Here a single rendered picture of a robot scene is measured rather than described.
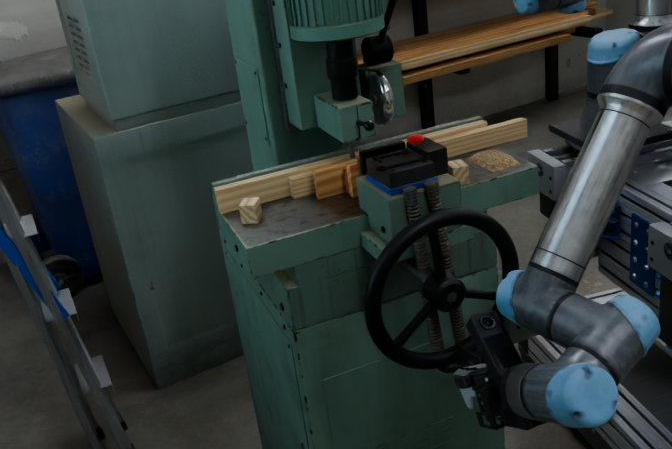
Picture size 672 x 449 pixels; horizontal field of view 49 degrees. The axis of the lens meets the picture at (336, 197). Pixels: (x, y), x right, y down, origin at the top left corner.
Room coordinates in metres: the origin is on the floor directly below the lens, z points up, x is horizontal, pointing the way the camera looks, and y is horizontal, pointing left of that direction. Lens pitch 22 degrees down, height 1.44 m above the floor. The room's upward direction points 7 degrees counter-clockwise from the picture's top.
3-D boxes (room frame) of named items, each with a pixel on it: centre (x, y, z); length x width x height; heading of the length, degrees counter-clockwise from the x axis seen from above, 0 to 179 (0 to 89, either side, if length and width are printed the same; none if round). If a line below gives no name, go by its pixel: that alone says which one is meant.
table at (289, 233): (1.30, -0.10, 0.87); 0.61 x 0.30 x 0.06; 110
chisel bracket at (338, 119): (1.41, -0.04, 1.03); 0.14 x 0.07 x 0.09; 20
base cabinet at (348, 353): (1.50, 0.00, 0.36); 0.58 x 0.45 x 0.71; 20
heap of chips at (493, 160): (1.40, -0.33, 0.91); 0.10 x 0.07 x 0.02; 20
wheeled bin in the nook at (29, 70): (3.05, 1.11, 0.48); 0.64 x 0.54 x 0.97; 119
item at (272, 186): (1.42, -0.06, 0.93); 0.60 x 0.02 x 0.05; 110
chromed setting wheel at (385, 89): (1.55, -0.12, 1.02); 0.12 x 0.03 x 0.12; 20
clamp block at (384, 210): (1.22, -0.13, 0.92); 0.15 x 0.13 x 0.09; 110
